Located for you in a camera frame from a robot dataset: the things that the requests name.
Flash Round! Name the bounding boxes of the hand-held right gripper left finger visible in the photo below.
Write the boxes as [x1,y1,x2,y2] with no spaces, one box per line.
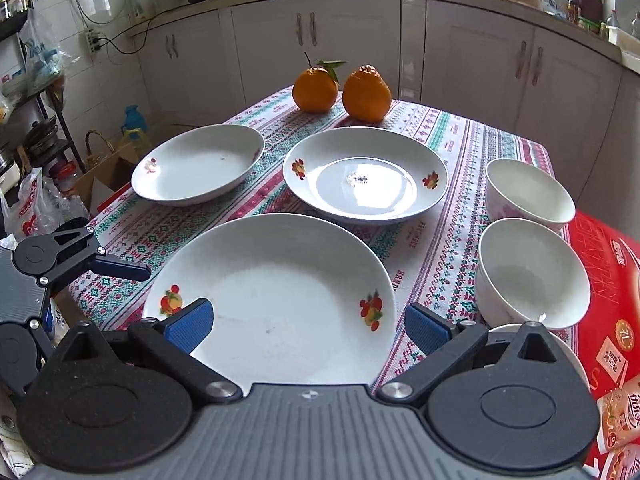
[50,299,243,403]

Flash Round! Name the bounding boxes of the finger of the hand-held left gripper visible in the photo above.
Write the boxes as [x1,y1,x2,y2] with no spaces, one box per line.
[27,300,57,348]
[37,226,151,288]

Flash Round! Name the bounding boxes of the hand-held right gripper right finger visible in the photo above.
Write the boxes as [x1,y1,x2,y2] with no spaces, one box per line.
[377,304,561,406]

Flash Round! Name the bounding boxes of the white fruit-print plate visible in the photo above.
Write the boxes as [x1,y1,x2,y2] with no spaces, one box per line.
[142,213,397,396]
[131,124,266,206]
[283,126,447,226]

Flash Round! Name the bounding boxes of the red green patterned tablecloth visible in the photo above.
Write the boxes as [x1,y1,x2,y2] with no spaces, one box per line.
[67,85,576,396]

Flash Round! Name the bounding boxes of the red-print white plastic bag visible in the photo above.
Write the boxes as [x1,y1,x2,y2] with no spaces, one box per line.
[0,167,51,241]

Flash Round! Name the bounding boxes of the brown cardboard box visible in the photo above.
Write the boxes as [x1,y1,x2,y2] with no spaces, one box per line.
[75,145,141,211]

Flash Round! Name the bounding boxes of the cream printed clothing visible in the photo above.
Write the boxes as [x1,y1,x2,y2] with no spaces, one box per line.
[0,385,36,480]

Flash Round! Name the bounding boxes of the black pot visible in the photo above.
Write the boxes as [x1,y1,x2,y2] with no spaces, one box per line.
[22,117,58,156]

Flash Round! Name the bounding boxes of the red printed gift box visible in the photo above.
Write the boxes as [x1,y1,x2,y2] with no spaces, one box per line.
[565,210,640,480]

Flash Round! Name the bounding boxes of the blue-print plastic bag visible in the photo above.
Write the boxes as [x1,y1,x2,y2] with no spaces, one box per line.
[20,7,68,96]

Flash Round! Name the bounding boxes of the bumpy-top orange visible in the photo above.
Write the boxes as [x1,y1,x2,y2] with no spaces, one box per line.
[342,64,392,122]

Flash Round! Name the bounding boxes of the orange with leaf stem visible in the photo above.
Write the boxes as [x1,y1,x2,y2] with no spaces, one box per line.
[292,52,347,113]

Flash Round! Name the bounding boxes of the dark metal shelf rack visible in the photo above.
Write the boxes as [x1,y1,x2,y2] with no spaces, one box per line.
[0,7,86,196]

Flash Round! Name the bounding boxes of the white kitchen cabinets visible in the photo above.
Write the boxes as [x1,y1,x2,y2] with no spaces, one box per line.
[130,0,640,221]

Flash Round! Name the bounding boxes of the white plastic tub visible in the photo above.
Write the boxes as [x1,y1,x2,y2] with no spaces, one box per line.
[607,25,640,61]

